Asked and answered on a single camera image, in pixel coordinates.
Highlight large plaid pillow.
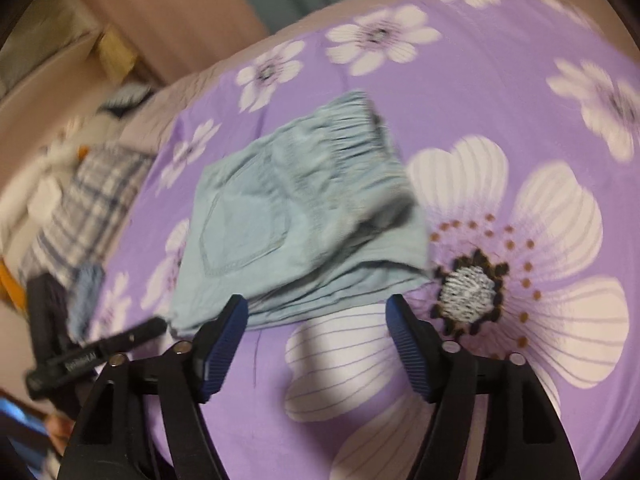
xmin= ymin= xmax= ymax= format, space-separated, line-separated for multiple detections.
xmin=20 ymin=142 xmax=156 ymax=281

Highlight person's left forearm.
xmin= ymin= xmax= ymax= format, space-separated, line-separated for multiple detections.
xmin=27 ymin=275 xmax=76 ymax=411

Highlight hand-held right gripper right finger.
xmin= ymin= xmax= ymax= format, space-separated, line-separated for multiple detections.
xmin=385 ymin=294 xmax=581 ymax=480

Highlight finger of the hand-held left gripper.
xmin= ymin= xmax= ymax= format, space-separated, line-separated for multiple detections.
xmin=97 ymin=316 xmax=168 ymax=361

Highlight purple floral blanket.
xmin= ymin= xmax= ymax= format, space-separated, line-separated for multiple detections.
xmin=85 ymin=0 xmax=640 ymax=480

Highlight white plush goose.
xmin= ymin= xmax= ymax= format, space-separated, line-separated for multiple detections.
xmin=30 ymin=115 xmax=101 ymax=173

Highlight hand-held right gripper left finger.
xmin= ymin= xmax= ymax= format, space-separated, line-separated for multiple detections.
xmin=59 ymin=294 xmax=250 ymax=480

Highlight smartphone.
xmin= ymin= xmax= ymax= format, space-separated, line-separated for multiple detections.
xmin=0 ymin=395 xmax=48 ymax=461

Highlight folded blue jeans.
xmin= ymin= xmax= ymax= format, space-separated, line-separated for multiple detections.
xmin=67 ymin=262 xmax=106 ymax=341

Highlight yellow pleated cloth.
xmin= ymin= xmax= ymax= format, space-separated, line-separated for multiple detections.
xmin=97 ymin=30 xmax=138 ymax=86

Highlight light green strawberry pants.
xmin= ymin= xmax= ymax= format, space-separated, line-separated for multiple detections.
xmin=167 ymin=91 xmax=433 ymax=338

